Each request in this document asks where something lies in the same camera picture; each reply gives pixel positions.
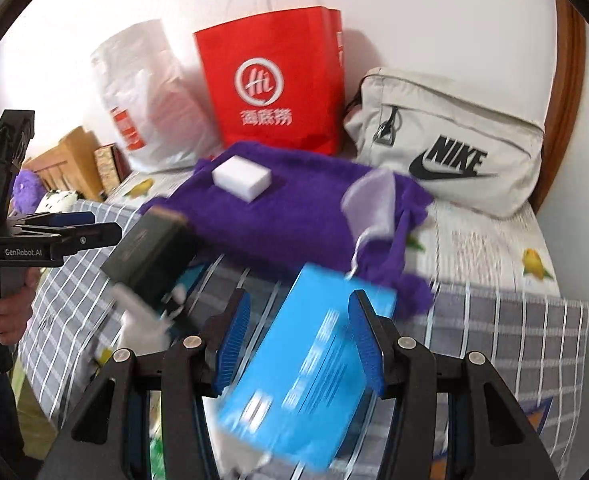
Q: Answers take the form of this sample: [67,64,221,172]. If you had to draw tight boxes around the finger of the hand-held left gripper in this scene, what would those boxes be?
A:
[49,222,123,257]
[8,211,96,229]

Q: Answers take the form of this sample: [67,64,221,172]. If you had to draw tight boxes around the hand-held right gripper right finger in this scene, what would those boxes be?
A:
[348,289,560,480]

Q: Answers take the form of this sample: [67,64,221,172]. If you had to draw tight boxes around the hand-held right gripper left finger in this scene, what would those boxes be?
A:
[49,289,252,480]

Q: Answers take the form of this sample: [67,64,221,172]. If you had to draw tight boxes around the blue cardboard box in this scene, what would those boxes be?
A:
[217,262,397,473]

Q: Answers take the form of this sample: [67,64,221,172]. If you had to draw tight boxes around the white plastic bottle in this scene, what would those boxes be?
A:
[112,282,190,356]

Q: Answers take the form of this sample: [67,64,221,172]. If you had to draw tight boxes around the person's left hand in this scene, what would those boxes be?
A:
[0,267,41,333]

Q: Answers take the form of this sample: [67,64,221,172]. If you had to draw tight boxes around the black and white plush toy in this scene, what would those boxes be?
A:
[34,189,78,213]

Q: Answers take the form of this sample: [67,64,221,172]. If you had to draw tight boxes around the purple plush toy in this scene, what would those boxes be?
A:
[12,170,42,216]

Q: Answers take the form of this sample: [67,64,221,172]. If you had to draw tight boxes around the dark green box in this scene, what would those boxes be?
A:
[100,206,205,306]

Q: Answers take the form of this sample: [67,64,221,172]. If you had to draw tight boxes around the patterned brown box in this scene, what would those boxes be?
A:
[94,144,132,196]

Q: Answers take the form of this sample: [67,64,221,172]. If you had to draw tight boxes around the white plastic bag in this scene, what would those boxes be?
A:
[89,19,225,173]

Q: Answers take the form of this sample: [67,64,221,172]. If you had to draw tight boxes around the grey checked blanket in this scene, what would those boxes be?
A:
[17,200,589,480]

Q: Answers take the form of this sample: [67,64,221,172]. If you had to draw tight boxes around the purple towel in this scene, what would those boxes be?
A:
[139,141,435,318]

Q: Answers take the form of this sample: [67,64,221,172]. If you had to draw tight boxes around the translucent zip pouch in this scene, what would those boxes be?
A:
[340,169,400,278]

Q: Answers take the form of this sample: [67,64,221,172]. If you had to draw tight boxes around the fruit printed bed sheet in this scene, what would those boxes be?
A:
[107,170,557,293]

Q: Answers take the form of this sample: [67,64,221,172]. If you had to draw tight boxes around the white sponge block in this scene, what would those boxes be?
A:
[212,156,271,203]

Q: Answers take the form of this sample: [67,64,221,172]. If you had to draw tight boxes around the beige waist bag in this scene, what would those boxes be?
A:
[343,67,546,218]

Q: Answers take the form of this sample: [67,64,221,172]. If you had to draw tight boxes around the red paper bag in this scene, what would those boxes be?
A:
[193,0,345,157]

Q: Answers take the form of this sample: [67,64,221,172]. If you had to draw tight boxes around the wooden headboard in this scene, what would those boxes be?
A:
[529,0,587,216]

